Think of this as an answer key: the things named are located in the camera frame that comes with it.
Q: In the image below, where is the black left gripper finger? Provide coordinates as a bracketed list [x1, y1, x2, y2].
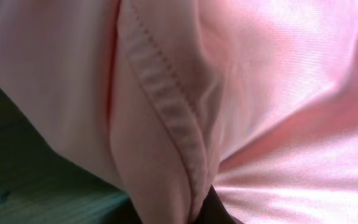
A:
[193, 186, 236, 224]

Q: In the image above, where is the pink printed t-shirt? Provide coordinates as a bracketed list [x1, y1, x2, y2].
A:
[0, 0, 358, 223]

